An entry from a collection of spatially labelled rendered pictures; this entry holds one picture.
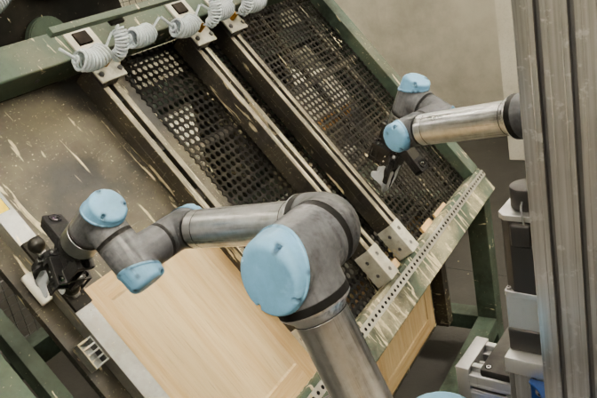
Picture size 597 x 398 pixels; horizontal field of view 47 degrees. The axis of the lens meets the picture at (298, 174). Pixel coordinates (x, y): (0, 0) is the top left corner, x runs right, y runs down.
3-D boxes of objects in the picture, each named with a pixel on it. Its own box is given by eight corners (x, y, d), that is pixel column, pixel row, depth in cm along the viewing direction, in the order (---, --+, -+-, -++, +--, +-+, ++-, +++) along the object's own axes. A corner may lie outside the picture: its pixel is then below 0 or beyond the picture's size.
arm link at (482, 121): (569, 146, 128) (387, 163, 167) (599, 127, 134) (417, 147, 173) (553, 87, 126) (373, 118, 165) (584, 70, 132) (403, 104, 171)
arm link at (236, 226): (374, 169, 109) (174, 193, 140) (339, 197, 101) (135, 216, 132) (394, 234, 112) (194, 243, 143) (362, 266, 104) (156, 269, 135)
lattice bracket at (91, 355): (91, 373, 155) (97, 369, 153) (72, 350, 155) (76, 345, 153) (104, 362, 158) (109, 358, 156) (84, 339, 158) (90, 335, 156)
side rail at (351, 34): (454, 187, 306) (473, 174, 299) (296, 2, 310) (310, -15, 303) (460, 179, 312) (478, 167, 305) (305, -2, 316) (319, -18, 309)
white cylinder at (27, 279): (18, 281, 156) (40, 308, 156) (22, 275, 154) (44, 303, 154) (28, 274, 159) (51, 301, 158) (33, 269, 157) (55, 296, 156)
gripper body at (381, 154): (379, 150, 196) (391, 115, 189) (405, 164, 192) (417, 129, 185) (366, 160, 190) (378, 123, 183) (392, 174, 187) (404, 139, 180)
